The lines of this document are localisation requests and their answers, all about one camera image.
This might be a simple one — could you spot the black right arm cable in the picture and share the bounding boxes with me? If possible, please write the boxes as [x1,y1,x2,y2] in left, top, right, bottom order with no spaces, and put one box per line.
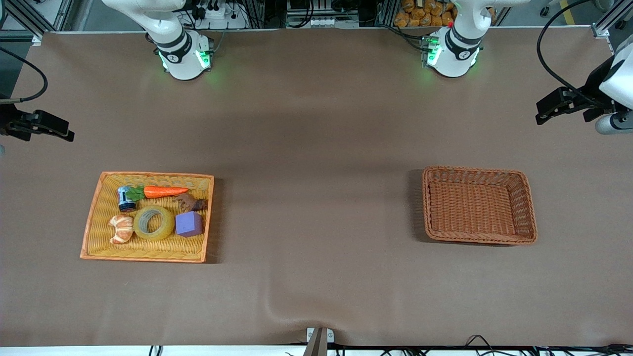
[0,46,49,103]

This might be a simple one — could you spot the aluminium frame post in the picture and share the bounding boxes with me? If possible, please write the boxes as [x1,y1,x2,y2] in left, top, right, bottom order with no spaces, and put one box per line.
[591,0,633,39]
[0,0,72,46]

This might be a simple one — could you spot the brown toy figure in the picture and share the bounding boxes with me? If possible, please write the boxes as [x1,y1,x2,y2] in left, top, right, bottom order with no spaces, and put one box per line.
[174,193,208,212]

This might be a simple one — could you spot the black floor cables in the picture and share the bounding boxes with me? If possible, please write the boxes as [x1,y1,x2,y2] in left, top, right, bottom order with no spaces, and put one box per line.
[462,335,633,356]

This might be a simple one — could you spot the small blue labelled can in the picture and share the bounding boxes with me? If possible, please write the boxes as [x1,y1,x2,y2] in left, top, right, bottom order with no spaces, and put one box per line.
[117,185,138,213]

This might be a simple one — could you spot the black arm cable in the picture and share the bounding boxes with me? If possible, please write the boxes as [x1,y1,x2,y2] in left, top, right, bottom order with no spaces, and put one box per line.
[0,46,49,103]
[537,0,595,95]

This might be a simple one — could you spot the orange toy carrot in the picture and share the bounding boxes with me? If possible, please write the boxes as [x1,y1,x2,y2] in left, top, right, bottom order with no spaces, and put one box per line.
[130,185,190,201]

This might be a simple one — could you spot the bag of orange buns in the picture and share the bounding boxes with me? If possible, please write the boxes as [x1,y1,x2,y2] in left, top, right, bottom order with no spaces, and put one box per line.
[394,0,459,28]

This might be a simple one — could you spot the toy croissant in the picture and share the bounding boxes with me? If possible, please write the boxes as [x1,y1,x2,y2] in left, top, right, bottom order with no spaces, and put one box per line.
[108,214,135,245]

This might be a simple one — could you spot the brown deep wicker basket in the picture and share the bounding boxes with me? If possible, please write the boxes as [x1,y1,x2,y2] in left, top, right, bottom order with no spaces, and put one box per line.
[422,166,538,246]

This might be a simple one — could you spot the orange flat wicker tray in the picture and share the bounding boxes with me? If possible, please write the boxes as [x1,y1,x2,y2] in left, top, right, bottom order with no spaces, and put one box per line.
[80,171,215,264]

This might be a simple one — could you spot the white power strip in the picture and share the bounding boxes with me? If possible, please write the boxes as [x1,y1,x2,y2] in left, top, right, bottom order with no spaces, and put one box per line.
[194,4,249,30]

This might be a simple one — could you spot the yellow clear tape roll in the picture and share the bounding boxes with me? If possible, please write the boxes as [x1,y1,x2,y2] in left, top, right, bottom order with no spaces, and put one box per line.
[133,205,176,241]

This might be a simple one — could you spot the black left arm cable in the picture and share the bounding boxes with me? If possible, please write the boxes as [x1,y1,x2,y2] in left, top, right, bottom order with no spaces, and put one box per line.
[537,0,595,95]

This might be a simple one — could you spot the metal table bracket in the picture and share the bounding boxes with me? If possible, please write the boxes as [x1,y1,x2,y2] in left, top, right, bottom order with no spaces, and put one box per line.
[306,327,335,356]

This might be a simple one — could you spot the purple cube block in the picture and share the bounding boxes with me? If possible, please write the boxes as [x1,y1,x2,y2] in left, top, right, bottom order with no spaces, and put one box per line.
[175,211,204,238]

